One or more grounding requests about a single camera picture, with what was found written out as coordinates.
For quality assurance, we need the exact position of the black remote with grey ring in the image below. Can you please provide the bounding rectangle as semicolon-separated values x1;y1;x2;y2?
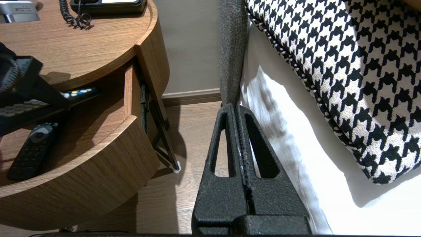
7;122;60;181

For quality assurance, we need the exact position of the black remote with coloured buttons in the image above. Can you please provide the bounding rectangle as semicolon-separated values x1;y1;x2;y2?
0;87;101;137

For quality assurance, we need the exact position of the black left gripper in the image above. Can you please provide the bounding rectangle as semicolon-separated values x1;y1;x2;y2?
0;56;71;110

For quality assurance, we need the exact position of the black white houndstooth pillow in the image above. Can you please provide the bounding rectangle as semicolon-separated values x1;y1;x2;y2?
244;0;421;185

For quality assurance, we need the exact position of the wooden baseboard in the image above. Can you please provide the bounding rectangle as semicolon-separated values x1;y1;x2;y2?
162;89;221;107

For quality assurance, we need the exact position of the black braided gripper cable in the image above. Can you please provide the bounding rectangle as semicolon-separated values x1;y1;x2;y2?
0;42;19;93

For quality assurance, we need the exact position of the black coiled telephone cord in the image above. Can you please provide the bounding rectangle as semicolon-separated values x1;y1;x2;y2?
59;0;93;30

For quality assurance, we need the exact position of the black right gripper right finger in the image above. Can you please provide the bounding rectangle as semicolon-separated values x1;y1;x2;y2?
237;105;310;217

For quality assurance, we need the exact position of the black white desk telephone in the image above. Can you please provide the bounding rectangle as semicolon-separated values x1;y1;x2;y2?
70;0;147;14

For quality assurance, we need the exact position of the round wooden nightstand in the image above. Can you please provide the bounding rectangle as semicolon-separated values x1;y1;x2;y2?
0;0;182;174

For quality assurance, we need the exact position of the mustard yellow pillow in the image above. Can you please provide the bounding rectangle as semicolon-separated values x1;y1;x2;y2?
403;0;421;12

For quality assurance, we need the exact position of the white bed sheet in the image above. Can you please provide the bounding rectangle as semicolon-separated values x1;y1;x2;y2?
239;21;421;235

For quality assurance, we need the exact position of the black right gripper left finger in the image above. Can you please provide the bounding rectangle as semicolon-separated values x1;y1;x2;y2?
192;103;249;235

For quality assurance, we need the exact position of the grey fabric headboard panel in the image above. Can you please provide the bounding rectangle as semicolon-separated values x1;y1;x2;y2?
219;0;249;107

